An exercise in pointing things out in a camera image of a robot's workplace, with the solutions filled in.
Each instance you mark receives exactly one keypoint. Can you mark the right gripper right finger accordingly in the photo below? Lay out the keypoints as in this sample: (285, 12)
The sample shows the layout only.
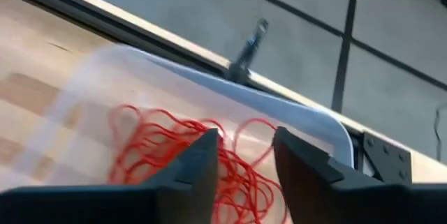
(349, 206)

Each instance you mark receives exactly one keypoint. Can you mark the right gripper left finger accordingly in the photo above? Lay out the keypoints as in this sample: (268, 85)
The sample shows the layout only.
(104, 206)

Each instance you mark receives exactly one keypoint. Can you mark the red thin rubber band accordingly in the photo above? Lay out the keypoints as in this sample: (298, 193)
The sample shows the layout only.
(241, 185)
(188, 124)
(256, 120)
(150, 140)

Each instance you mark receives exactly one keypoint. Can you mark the clear plastic basket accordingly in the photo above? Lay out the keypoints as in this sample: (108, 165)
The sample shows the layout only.
(244, 95)

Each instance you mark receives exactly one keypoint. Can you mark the black table edge bracket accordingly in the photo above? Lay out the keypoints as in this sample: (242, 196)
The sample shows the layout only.
(249, 47)

